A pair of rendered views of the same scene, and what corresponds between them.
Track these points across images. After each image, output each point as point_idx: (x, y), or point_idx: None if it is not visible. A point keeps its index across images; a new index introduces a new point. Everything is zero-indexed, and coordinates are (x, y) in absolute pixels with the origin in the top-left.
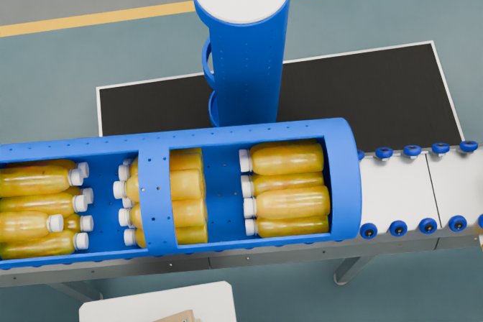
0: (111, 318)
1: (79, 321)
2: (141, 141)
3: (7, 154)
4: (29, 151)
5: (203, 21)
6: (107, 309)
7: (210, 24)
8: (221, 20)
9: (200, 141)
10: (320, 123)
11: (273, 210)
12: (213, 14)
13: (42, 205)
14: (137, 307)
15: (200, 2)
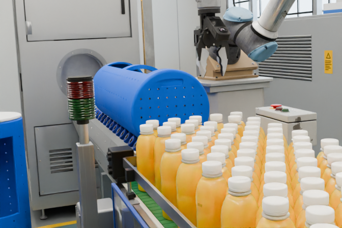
0: (209, 81)
1: (216, 83)
2: (120, 73)
3: (139, 75)
4: (135, 76)
5: (8, 134)
6: (206, 82)
7: (14, 129)
8: (17, 119)
9: (117, 68)
10: (100, 70)
11: None
12: (13, 117)
13: None
14: (200, 81)
15: (3, 119)
